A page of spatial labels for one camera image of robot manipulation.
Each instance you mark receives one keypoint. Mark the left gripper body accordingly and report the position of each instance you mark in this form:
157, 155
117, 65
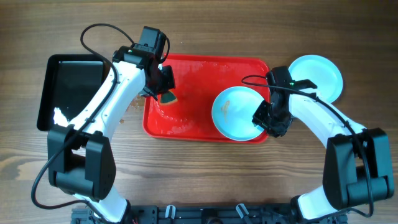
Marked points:
164, 81

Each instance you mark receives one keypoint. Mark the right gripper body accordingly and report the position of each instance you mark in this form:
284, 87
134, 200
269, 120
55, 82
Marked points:
277, 121

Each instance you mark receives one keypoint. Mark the green and orange sponge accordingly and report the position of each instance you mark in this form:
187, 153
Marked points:
168, 98

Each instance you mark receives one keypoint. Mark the light blue plate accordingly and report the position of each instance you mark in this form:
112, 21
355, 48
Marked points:
322, 72
232, 113

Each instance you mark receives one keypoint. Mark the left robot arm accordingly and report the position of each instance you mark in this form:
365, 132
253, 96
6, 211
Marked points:
80, 158

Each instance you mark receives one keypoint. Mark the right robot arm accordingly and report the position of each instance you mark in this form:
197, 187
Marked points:
358, 165

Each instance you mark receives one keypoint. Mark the red plastic tray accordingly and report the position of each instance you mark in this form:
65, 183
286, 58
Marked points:
199, 79

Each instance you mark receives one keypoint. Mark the black rectangular water tray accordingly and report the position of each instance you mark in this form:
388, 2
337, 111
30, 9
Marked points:
71, 80

